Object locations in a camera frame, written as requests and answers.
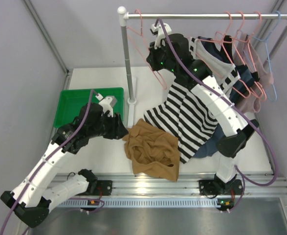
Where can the metal clothes rack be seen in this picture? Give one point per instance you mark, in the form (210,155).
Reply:
(124,16)

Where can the tan tank top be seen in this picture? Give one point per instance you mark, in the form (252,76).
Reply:
(152,151)

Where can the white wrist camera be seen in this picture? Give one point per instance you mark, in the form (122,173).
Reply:
(159,33)
(107,103)

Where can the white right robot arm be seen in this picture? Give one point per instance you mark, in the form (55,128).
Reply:
(236,129)

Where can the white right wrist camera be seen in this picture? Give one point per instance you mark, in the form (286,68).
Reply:
(159,33)

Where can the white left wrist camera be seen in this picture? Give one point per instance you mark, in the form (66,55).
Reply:
(107,103)

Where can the pink wire hanger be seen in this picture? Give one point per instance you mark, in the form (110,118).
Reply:
(156,74)

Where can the pink hanger with navy top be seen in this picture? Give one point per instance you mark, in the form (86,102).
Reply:
(243,69)

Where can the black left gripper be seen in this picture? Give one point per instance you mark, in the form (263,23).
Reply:
(111,126)

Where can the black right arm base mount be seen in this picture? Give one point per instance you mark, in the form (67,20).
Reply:
(212,188)

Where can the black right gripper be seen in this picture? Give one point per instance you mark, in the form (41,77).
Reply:
(155,52)

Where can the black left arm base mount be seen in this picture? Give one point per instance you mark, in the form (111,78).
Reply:
(101,188)

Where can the green plastic tray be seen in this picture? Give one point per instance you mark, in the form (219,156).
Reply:
(71,102)

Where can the pink hanger with striped top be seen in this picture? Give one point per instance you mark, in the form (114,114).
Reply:
(227,42)

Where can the light blue wire hanger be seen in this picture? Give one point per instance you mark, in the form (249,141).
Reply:
(268,54)

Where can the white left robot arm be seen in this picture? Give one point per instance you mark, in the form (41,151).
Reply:
(32,201)

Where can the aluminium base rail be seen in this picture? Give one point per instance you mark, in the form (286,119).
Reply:
(142,191)

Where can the black white striped tank top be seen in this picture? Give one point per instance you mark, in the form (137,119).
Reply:
(184,114)

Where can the dusty pink tank top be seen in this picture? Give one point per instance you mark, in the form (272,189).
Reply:
(252,104)

